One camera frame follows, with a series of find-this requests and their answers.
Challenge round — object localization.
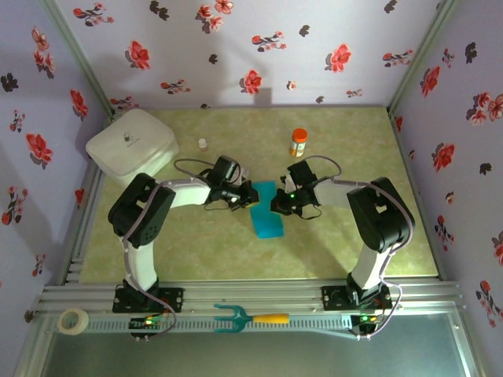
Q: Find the blue paper sheet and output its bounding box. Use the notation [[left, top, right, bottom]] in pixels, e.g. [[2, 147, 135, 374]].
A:
[[249, 180, 286, 240]]

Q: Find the grey metal sheet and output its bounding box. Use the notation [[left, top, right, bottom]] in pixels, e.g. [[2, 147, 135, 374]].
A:
[[13, 312, 483, 377]]

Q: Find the orange capped bottle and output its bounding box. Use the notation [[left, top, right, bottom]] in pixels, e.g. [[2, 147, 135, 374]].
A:
[[288, 127, 308, 158]]

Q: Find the white plastic lidded box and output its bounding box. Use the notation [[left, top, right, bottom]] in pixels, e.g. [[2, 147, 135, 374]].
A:
[[85, 108, 180, 192]]

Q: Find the white tape roll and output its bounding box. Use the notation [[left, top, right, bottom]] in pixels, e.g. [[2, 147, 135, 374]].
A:
[[57, 308, 90, 336]]

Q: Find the aluminium front rail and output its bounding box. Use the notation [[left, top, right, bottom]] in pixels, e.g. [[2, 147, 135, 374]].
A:
[[37, 279, 467, 316]]

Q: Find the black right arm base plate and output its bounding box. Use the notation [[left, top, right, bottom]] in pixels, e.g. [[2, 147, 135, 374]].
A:
[[321, 285, 394, 311]]

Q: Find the teal garden fork yellow handle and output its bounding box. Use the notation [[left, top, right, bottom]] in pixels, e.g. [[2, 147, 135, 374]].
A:
[[213, 302, 290, 335]]

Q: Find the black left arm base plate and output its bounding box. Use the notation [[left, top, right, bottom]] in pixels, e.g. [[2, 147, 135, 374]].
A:
[[112, 286, 185, 314]]

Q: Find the slotted grey cable tray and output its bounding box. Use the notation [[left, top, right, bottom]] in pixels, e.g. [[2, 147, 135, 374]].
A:
[[54, 316, 354, 335]]

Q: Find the aluminium corner post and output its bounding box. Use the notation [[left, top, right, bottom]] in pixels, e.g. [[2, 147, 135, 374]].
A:
[[37, 0, 117, 121], [387, 0, 463, 119]]

